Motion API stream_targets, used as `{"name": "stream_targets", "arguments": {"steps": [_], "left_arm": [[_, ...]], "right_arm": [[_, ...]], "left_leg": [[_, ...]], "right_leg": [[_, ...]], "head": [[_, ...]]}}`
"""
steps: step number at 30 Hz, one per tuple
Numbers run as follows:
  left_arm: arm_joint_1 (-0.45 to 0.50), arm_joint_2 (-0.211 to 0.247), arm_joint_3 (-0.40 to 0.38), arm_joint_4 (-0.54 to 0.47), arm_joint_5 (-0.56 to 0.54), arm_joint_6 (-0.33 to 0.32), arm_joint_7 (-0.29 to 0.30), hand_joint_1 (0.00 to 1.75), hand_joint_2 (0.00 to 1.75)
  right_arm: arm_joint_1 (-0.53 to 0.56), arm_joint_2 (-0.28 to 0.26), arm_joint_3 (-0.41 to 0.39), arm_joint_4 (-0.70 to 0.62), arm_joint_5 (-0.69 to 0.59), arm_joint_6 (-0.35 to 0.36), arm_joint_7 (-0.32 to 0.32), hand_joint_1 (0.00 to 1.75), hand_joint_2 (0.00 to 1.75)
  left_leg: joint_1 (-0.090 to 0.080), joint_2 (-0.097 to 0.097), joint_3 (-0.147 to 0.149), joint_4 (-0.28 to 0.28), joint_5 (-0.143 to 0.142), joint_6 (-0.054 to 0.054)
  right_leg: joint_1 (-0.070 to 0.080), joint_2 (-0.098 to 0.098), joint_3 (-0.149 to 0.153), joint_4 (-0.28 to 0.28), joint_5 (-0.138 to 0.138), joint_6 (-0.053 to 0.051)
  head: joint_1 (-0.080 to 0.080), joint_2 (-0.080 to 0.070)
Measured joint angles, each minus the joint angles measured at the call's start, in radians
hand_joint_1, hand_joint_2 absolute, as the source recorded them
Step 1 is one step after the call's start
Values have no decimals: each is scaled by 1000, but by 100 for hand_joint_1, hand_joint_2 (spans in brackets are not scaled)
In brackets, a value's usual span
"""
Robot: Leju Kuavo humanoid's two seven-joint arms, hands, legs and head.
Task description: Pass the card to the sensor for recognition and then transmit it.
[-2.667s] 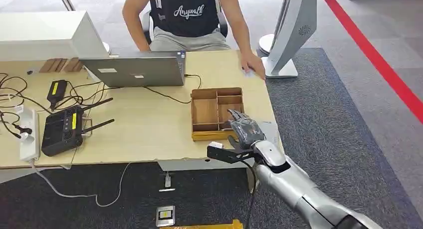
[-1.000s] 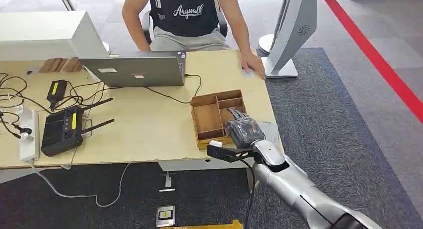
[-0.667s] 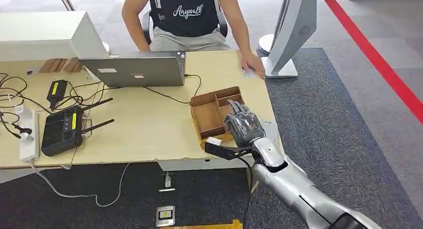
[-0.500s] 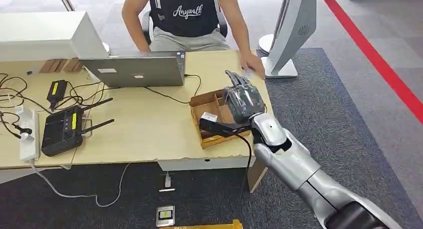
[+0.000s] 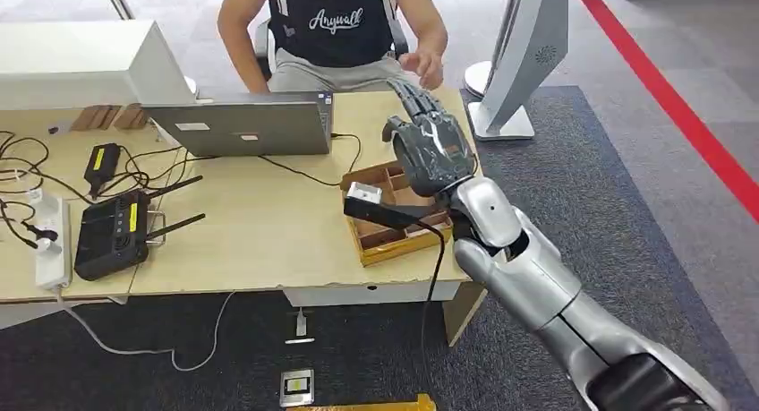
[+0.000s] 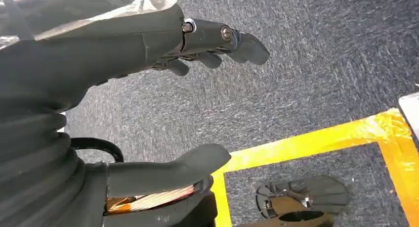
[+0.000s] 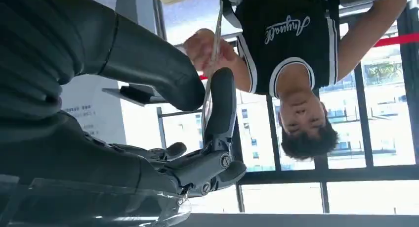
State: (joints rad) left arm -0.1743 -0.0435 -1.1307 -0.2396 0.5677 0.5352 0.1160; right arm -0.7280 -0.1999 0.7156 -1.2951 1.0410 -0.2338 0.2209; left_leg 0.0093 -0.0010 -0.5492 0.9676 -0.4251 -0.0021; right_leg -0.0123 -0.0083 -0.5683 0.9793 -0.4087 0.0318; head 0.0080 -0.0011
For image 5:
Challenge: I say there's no person's left hand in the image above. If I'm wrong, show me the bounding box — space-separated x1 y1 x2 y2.
398 47 445 92

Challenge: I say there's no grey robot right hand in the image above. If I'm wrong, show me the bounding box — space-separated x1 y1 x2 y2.
382 79 479 200

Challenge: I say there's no wooden compartment box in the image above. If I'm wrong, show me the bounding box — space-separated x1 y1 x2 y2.
339 160 456 269

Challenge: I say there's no white round base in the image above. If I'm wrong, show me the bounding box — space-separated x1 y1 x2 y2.
464 60 494 100

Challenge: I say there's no person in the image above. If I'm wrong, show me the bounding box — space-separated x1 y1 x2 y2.
217 0 450 95

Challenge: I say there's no silver display kiosk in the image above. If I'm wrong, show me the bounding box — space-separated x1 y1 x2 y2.
468 0 570 141

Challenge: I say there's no pale wooden desk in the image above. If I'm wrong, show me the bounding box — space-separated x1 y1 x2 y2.
0 88 491 347

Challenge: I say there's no grey laptop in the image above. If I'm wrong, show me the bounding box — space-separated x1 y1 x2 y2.
141 90 335 158

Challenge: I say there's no dark grey carpet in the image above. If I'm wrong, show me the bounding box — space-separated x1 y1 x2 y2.
0 86 759 411

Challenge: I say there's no red floor tape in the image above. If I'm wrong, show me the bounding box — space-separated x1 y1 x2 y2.
568 0 759 225

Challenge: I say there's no yellow flat object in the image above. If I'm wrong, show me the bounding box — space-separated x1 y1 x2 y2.
287 393 438 411

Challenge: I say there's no silver floor socket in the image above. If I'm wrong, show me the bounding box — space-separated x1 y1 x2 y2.
278 369 316 409

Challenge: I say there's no wooden block stand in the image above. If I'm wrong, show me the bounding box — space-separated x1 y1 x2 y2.
112 102 149 131
70 104 123 133

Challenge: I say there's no slanted metal pole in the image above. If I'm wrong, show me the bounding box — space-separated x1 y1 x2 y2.
99 0 138 21

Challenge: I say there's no black adapter yellow label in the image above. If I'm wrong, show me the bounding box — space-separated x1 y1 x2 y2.
83 142 123 201

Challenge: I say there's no black controller with antennas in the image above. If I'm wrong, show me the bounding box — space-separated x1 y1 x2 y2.
73 175 207 282

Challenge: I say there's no white boxy appliance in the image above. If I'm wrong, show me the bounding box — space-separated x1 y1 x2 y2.
0 19 198 112

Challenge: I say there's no white power strip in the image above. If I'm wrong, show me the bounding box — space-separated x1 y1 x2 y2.
33 193 72 292

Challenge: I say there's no black plug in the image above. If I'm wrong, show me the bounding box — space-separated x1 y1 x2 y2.
21 221 61 246

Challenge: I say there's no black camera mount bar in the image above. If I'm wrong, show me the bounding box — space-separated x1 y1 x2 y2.
342 195 456 233

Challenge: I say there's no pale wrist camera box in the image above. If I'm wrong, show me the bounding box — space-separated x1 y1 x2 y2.
345 181 384 207

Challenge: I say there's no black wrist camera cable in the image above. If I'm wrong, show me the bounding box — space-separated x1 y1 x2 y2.
414 218 448 365

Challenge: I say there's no black laptop cable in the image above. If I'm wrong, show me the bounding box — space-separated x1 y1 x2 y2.
258 132 362 189

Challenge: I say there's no white floor bracket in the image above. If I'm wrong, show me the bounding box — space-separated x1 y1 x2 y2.
284 307 317 346

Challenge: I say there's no black adapter cable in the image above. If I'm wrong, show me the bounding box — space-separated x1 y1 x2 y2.
98 145 220 201

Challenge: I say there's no white power strip cable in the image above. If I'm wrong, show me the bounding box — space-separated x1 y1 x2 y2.
57 290 236 374

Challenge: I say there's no black looped cable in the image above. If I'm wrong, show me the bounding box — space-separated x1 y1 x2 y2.
0 130 96 207

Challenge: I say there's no black plug cable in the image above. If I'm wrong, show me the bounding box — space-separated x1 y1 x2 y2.
0 199 41 253

